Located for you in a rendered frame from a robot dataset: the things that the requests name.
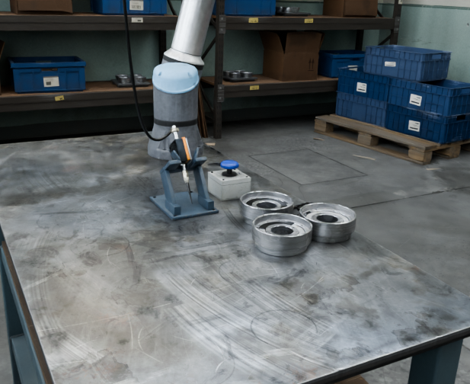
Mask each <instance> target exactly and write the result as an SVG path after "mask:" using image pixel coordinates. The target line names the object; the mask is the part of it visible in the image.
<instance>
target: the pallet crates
mask: <svg viewBox="0 0 470 384"><path fill-rule="evenodd" d="M365 47H366V52H365V53H364V54H365V59H364V66H353V67H343V68H339V74H338V75H339V76H338V84H337V91H336V92H337V97H336V99H337V103H336V111H335V114H330V116H328V115H323V116H318V117H315V118H316V119H315V130H314V132H316V133H320V134H322V135H326V136H330V137H332V138H335V139H339V140H342V141H345V142H349V143H352V144H354V145H357V146H362V147H364V148H367V149H371V150H374V151H377V152H381V153H384V154H386V155H390V156H394V157H396V158H400V159H403V160H406V161H409V162H413V163H416V164H419V165H428V164H430V161H431V157H432V155H436V156H439V157H441V158H446V159H451V158H457V157H459V153H460V149H463V150H465V151H469V152H470V83H467V82H458V81H453V80H449V79H446V78H447V75H448V69H449V61H450V60H451V59H450V57H451V53H452V52H450V51H443V50H431V49H424V48H418V47H411V46H399V45H381V46H365ZM376 47H384V49H383V48H376ZM356 68H357V71H353V70H349V69H356ZM334 124H336V125H338V126H339V128H341V129H344V130H349V131H352V132H355V133H359V135H358V139H355V138H352V137H349V136H345V135H342V134H339V133H335V132H333V131H334ZM379 139H381V140H383V141H386V142H391V143H394V144H396V145H400V146H404V147H407V148H409V150H408V154H406V153H403V152H399V151H395V150H393V149H388V148H386V147H382V146H378V142H379Z"/></svg>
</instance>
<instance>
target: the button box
mask: <svg viewBox="0 0 470 384"><path fill-rule="evenodd" d="M226 172H227V170H221V171H209V172H208V191H209V192H210V193H211V194H212V195H213V196H215V197H216V198H218V199H219V200H221V201H226V200H235V199H240V197H241V196H242V195H243V194H246V193H248V192H251V177H249V176H247V175H246V174H245V173H243V172H241V171H239V170H238V169H237V168H236V169H232V173H231V174H227V173H226Z"/></svg>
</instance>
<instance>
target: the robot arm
mask: <svg viewBox="0 0 470 384"><path fill-rule="evenodd" d="M214 4H215V0H183V1H182V4H181V9H180V13H179V17H178V20H177V26H176V29H175V32H174V38H173V41H172V45H171V48H170V49H169V50H167V51H166V52H164V55H163V59H162V62H161V65H158V66H156V67H155V69H154V71H153V76H152V82H153V101H154V126H153V129H152V134H151V136H152V137H153V138H156V139H157V138H161V137H163V136H164V135H166V134H167V133H168V132H169V131H170V128H171V127H172V126H174V125H175V126H176V127H177V128H178V129H179V132H178V133H177V134H178V137H179V139H181V138H182V137H185V138H187V143H188V146H189V150H190V156H191V158H193V152H194V150H195V149H196V148H199V151H198V155H197V158H199V157H200V156H202V155H203V141H202V139H201V136H200V131H199V129H198V126H197V113H198V87H199V83H200V78H201V75H202V71H203V67H204V62H203V60H202V59H201V53H202V50H203V45H204V42H205V39H206V33H207V31H208V27H209V22H210V18H211V15H212V13H213V7H214ZM173 141H174V134H173V133H171V134H170V135H169V136H168V137H167V138H165V139H163V140H161V141H153V140H151V139H149V143H148V154H149V155H150V156H151V157H153V158H157V159H162V160H169V161H172V159H171V155H170V152H169V146H170V144H171V143H172V142H173Z"/></svg>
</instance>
